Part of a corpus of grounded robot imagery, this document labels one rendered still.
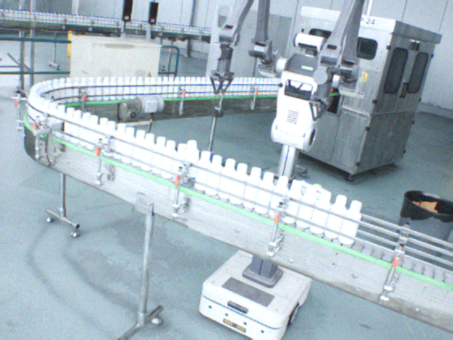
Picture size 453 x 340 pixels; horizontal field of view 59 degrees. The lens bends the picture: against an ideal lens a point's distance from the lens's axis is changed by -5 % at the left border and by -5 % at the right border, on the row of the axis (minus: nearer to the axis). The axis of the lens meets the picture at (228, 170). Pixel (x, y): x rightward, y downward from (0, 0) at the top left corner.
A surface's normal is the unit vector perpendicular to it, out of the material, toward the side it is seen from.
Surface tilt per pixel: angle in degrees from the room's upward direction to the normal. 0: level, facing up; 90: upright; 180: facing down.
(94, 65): 90
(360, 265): 90
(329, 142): 90
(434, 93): 90
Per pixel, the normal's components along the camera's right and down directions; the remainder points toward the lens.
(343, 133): -0.71, 0.15
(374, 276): -0.47, 0.25
